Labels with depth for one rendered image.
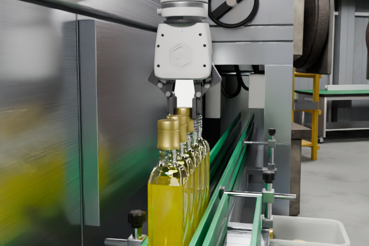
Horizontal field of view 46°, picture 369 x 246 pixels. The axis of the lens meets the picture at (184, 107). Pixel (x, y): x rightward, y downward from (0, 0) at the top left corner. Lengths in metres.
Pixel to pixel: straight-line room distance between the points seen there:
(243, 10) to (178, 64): 1.08
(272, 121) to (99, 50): 1.20
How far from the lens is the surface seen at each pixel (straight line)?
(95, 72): 0.72
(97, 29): 0.73
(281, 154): 1.85
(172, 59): 0.77
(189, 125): 0.79
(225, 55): 1.82
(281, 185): 1.88
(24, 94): 0.59
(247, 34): 1.82
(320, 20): 4.04
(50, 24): 0.66
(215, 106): 1.96
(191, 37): 0.76
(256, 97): 1.92
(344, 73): 9.29
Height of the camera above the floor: 1.42
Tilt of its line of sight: 6 degrees down
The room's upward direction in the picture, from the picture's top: straight up
